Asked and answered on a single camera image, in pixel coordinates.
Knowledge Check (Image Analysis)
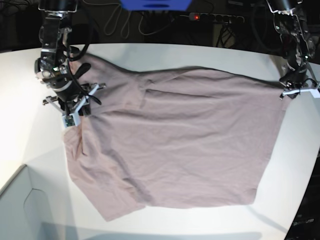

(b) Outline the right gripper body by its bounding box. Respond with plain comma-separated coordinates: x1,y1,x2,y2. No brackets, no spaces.
42,83,106,118

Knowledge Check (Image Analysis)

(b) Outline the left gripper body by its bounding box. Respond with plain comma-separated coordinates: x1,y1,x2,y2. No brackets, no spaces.
279,73,320,100

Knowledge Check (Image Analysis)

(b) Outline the white cardboard box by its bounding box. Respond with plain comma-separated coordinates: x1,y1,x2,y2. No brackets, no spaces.
0,164,80,240

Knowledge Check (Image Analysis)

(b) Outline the mauve t-shirt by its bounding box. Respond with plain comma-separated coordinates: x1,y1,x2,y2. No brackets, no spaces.
63,54,291,221

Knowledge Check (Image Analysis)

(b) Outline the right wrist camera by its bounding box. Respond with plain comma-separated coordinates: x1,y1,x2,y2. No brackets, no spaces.
62,113,81,128

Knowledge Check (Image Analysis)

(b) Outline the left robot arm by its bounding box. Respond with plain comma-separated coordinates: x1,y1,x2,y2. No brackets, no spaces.
266,0,320,99

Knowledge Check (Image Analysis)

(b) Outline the blue plastic bin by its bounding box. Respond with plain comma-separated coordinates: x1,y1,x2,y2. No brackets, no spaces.
120,0,192,11

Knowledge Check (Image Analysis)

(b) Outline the black power strip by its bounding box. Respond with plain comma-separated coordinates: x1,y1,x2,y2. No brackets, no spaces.
188,12,245,24

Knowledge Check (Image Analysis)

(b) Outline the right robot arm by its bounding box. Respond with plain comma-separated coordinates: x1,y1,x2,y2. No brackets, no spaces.
34,0,104,120

